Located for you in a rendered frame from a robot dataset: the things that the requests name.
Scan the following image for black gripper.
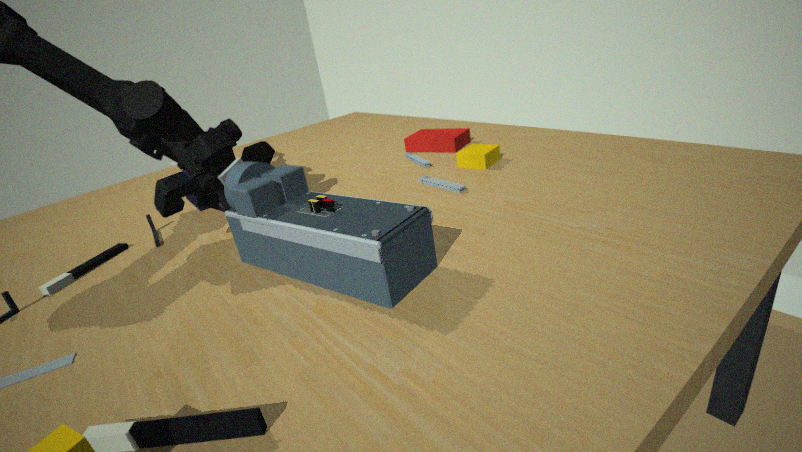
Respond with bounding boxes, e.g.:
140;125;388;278
154;129;275;217

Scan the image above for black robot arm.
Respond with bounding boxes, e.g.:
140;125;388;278
0;1;242;173

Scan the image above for red rectangular block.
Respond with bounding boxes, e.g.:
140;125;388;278
404;128;471;153

